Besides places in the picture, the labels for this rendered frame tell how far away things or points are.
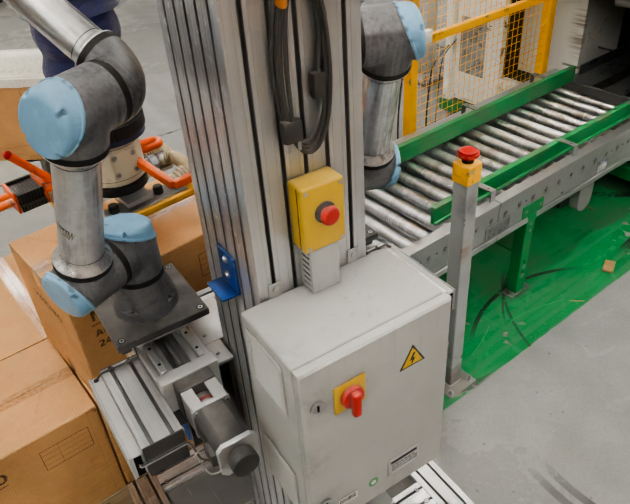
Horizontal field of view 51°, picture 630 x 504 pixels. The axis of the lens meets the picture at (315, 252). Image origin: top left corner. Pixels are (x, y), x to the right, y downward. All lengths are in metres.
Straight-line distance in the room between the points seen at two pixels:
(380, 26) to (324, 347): 0.62
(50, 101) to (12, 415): 1.29
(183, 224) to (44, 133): 0.97
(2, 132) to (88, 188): 2.22
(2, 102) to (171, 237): 1.55
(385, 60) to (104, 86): 0.55
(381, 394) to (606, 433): 1.57
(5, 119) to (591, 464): 2.84
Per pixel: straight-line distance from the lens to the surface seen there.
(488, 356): 2.89
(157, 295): 1.53
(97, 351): 1.98
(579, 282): 3.35
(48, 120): 1.12
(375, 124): 1.52
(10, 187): 1.90
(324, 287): 1.25
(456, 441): 2.58
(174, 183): 1.75
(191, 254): 1.98
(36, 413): 2.17
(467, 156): 2.11
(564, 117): 3.61
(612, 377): 2.93
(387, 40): 1.34
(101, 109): 1.13
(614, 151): 3.40
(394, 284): 1.26
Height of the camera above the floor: 2.03
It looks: 36 degrees down
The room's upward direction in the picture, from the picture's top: 4 degrees counter-clockwise
